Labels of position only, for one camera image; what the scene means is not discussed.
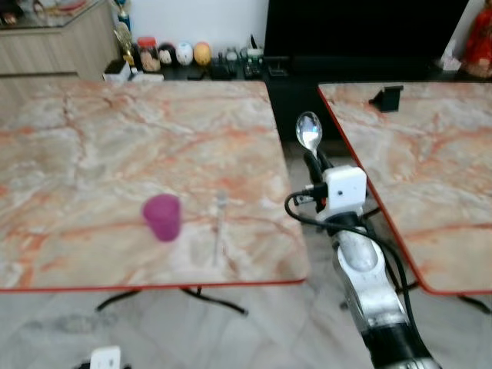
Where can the silver metal spoon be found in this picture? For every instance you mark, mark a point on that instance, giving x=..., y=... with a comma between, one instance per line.
x=309, y=131

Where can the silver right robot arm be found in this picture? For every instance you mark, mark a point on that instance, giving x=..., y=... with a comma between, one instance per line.
x=373, y=284

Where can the black phone stand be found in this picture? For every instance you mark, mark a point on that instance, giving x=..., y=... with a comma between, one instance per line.
x=387, y=98

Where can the silver metal fork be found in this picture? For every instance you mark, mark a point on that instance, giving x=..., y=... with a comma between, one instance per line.
x=220, y=231

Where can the black metal table legs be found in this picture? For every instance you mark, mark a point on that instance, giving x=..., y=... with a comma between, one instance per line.
x=400, y=286
x=206, y=297

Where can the black television screen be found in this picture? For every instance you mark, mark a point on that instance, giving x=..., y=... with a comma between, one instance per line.
x=361, y=27

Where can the purple plastic cup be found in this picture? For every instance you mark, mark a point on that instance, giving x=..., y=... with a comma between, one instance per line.
x=162, y=217

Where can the yellow egg figurine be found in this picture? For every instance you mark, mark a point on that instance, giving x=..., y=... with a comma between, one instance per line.
x=202, y=53

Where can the white egg figurine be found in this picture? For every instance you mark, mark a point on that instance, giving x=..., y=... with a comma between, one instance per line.
x=184, y=53

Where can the dark egg figurine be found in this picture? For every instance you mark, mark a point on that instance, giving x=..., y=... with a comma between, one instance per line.
x=167, y=54

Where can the red doll figure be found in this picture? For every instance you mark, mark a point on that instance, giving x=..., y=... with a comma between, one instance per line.
x=479, y=42

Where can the glass jar with red lid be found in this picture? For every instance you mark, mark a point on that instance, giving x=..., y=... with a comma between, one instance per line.
x=148, y=56

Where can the small white box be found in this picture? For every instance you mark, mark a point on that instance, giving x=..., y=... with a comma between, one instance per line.
x=117, y=71

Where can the gold trophy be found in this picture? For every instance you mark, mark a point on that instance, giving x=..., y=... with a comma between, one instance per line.
x=124, y=42

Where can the light wooden cabinet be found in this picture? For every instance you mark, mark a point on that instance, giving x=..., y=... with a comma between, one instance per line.
x=54, y=46

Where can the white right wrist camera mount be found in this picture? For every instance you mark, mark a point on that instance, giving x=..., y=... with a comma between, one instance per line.
x=345, y=191

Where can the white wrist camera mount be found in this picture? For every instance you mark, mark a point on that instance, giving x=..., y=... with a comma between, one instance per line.
x=345, y=191
x=106, y=358

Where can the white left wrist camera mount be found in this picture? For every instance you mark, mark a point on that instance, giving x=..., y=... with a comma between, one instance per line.
x=106, y=358

